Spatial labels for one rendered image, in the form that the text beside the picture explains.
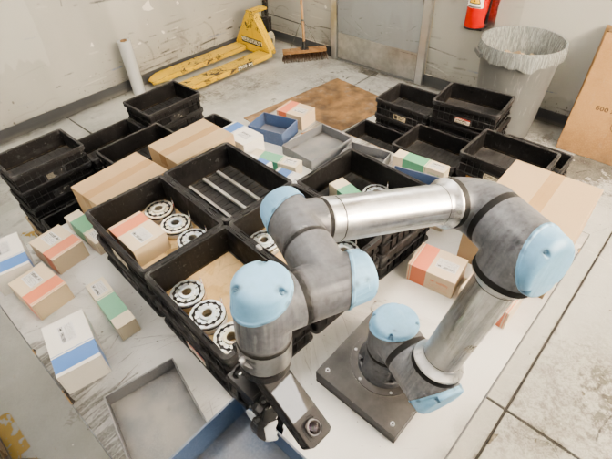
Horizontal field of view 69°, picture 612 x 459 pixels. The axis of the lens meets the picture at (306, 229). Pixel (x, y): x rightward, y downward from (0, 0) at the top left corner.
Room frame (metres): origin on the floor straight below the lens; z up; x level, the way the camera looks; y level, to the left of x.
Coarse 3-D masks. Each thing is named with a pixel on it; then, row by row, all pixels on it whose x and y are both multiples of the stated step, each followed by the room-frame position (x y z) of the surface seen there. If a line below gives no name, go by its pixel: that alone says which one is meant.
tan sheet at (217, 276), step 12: (228, 252) 1.03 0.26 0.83; (216, 264) 0.98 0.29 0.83; (228, 264) 0.98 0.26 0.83; (240, 264) 0.97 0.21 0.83; (192, 276) 0.94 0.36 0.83; (204, 276) 0.93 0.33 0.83; (216, 276) 0.93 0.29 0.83; (228, 276) 0.93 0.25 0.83; (216, 288) 0.88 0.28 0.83; (228, 288) 0.88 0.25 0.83; (216, 300) 0.84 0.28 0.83; (228, 300) 0.83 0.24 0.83; (228, 312) 0.79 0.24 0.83
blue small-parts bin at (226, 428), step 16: (224, 416) 0.35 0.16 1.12; (240, 416) 0.37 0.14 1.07; (208, 432) 0.32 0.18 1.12; (224, 432) 0.34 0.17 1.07; (240, 432) 0.34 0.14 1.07; (192, 448) 0.30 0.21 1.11; (208, 448) 0.31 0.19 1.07; (224, 448) 0.31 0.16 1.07; (240, 448) 0.31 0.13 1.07; (256, 448) 0.31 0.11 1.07; (272, 448) 0.31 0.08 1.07; (288, 448) 0.29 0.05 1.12
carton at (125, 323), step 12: (96, 288) 0.97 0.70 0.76; (108, 288) 0.97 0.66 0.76; (96, 300) 0.92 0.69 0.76; (108, 300) 0.92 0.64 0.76; (120, 300) 0.91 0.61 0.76; (108, 312) 0.87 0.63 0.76; (120, 312) 0.86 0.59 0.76; (120, 324) 0.82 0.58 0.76; (132, 324) 0.83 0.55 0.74; (120, 336) 0.81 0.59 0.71
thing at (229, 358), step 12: (228, 228) 1.04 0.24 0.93; (204, 240) 0.99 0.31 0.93; (240, 240) 0.98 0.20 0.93; (180, 252) 0.94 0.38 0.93; (144, 276) 0.86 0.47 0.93; (156, 288) 0.81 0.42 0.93; (168, 300) 0.76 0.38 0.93; (180, 312) 0.72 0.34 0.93; (192, 324) 0.68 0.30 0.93; (204, 336) 0.65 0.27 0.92; (216, 348) 0.61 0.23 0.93; (228, 360) 0.57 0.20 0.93
